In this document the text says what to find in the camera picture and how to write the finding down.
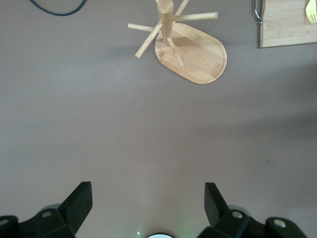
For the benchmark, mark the bamboo cutting board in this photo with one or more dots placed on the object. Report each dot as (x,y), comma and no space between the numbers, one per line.
(284,32)

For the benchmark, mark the brown table cover sheet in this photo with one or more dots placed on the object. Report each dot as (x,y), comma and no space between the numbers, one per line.
(99,124)

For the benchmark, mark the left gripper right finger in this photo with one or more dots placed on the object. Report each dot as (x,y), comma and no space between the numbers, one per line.
(223,220)

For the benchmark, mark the yellow plastic fork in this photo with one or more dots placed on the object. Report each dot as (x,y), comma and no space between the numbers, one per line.
(310,12)

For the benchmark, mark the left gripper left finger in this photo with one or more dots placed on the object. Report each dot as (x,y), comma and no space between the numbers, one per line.
(69,218)

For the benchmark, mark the wooden mug tree stand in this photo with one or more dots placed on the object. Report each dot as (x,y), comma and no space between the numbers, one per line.
(203,59)

